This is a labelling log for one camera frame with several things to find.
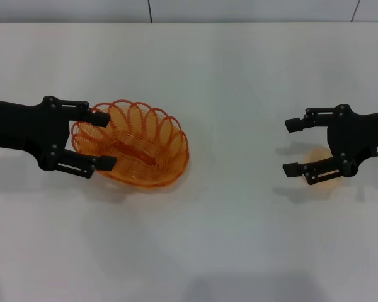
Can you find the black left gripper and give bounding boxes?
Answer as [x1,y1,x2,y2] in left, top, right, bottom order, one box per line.
[0,96,118,180]

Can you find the orange wire oval basket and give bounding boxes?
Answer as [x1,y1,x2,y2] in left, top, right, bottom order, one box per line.
[71,99,190,189]

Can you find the pale round bun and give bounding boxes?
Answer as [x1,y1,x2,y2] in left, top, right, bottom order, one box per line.
[304,146,346,189]

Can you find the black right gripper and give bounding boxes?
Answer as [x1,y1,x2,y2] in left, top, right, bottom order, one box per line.
[282,103,378,186]

